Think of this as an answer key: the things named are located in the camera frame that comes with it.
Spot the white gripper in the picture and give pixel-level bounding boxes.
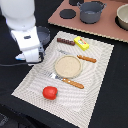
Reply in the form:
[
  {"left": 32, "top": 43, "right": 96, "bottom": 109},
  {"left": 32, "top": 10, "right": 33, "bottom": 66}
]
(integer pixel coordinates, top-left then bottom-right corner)
[{"left": 11, "top": 27, "right": 41, "bottom": 64}]

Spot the brown toy sausage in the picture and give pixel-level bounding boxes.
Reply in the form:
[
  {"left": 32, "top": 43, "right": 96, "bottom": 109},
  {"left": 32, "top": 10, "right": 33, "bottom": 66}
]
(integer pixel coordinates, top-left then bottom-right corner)
[{"left": 57, "top": 38, "right": 75, "bottom": 46}]

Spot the yellow butter box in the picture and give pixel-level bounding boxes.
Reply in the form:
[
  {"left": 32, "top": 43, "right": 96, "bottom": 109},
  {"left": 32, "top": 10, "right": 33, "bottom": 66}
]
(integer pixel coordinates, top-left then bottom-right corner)
[{"left": 74, "top": 36, "right": 89, "bottom": 51}]

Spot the red toy tomato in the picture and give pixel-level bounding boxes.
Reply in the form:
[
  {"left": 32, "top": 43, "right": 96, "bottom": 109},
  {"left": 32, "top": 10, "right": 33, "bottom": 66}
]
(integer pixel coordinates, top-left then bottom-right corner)
[{"left": 42, "top": 86, "right": 58, "bottom": 100}]

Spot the white toy fish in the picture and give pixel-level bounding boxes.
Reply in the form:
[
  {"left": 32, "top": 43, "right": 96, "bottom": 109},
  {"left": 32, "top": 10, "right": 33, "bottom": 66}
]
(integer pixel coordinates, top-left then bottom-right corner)
[{"left": 15, "top": 53, "right": 26, "bottom": 61}]

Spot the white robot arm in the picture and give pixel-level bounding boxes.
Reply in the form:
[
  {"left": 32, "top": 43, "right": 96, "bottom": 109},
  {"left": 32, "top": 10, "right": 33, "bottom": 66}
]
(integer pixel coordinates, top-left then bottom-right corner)
[{"left": 0, "top": 0, "right": 43, "bottom": 65}]

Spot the small grey saucepan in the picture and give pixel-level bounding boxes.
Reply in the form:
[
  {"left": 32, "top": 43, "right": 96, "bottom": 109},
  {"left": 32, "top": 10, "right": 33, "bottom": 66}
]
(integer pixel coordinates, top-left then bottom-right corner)
[{"left": 37, "top": 26, "right": 50, "bottom": 46}]

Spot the black round burner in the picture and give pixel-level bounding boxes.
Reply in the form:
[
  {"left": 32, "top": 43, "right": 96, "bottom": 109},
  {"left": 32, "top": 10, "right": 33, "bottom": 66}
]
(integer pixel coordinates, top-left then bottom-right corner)
[{"left": 59, "top": 9, "right": 76, "bottom": 19}]

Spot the round wooden plate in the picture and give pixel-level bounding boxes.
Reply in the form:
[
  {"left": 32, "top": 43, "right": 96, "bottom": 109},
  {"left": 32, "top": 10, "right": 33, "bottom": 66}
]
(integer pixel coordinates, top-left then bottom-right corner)
[{"left": 55, "top": 55, "right": 82, "bottom": 78}]

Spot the beige woven placemat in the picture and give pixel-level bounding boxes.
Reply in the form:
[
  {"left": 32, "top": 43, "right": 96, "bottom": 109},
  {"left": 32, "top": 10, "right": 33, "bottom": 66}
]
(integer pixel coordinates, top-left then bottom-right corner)
[{"left": 12, "top": 31, "right": 113, "bottom": 128}]

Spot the cream bowl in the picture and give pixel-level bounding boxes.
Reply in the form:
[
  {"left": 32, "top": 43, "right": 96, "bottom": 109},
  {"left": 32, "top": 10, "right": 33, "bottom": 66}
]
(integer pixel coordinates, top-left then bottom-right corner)
[{"left": 117, "top": 4, "right": 128, "bottom": 30}]

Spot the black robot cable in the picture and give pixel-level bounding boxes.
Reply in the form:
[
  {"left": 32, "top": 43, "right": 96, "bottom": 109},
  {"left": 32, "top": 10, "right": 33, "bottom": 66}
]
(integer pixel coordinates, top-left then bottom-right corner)
[{"left": 0, "top": 61, "right": 29, "bottom": 68}]

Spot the wooden handled fork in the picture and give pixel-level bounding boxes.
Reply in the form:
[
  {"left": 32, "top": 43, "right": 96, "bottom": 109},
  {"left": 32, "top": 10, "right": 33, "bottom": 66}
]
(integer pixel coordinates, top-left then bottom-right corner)
[{"left": 43, "top": 70, "right": 85, "bottom": 90}]

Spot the wooden handled knife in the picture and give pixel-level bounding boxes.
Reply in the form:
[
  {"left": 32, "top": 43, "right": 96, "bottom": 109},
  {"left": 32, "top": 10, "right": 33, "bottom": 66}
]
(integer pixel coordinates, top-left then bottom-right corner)
[{"left": 57, "top": 49, "right": 97, "bottom": 63}]

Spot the grey pot with handles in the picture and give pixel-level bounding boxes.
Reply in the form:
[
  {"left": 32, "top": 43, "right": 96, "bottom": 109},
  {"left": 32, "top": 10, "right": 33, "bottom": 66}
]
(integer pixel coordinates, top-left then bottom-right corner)
[{"left": 77, "top": 1, "right": 106, "bottom": 24}]

